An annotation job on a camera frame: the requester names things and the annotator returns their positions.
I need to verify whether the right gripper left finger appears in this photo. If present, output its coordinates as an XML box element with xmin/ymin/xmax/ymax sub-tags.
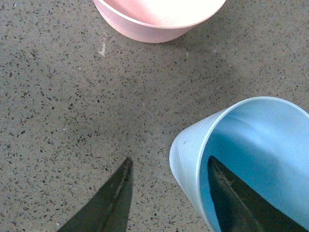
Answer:
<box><xmin>59</xmin><ymin>157</ymin><xmax>133</xmax><ymax>232</ymax></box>

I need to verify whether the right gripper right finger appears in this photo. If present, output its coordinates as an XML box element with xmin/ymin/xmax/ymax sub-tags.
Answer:
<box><xmin>208</xmin><ymin>156</ymin><xmax>307</xmax><ymax>232</ymax></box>

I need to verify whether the pink bowl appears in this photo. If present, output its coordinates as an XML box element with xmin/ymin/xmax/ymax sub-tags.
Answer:
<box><xmin>94</xmin><ymin>0</ymin><xmax>225</xmax><ymax>44</ymax></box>

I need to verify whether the blue cup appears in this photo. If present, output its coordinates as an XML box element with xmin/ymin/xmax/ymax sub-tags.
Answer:
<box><xmin>169</xmin><ymin>97</ymin><xmax>309</xmax><ymax>232</ymax></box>

